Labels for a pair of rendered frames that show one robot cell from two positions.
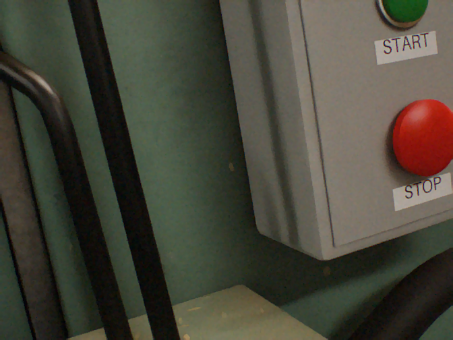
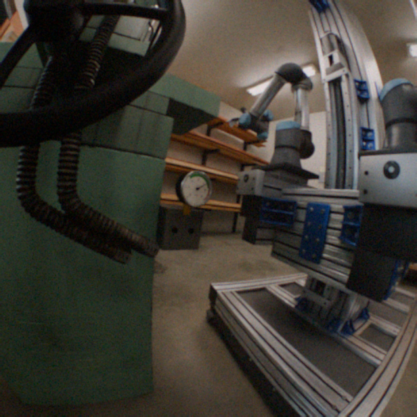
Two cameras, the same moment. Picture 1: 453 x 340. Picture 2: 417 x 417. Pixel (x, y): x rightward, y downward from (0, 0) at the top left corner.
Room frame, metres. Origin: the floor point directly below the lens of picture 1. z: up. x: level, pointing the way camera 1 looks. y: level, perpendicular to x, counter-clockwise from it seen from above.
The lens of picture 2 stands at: (0.00, 0.70, 0.65)
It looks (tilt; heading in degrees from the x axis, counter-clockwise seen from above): 3 degrees down; 257
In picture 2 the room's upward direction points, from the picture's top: 8 degrees clockwise
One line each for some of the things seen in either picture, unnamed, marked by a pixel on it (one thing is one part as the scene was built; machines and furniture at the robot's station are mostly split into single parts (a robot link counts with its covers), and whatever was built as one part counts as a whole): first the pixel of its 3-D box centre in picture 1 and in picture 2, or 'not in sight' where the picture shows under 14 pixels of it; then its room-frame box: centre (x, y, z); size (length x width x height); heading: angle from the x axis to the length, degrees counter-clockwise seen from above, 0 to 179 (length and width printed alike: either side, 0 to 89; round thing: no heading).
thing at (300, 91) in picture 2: not in sight; (301, 110); (-0.59, 0.01, 1.19); 0.15 x 0.12 x 0.55; 22
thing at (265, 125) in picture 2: not in sight; (260, 129); (-0.47, -0.23, 1.12); 0.11 x 0.08 x 0.11; 22
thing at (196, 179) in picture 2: not in sight; (191, 193); (-0.04, 0.38, 0.65); 0.06 x 0.04 x 0.08; 22
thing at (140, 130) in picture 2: not in sight; (76, 146); (0.33, 0.17, 0.76); 0.57 x 0.45 x 0.09; 112
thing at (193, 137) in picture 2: not in sight; (212, 166); (-0.66, -2.25, 1.20); 2.71 x 0.56 x 2.40; 23
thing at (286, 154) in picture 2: not in sight; (286, 160); (-0.47, 0.06, 0.87); 0.15 x 0.15 x 0.10
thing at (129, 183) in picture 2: not in sight; (68, 269); (0.33, 0.17, 0.36); 0.58 x 0.45 x 0.71; 112
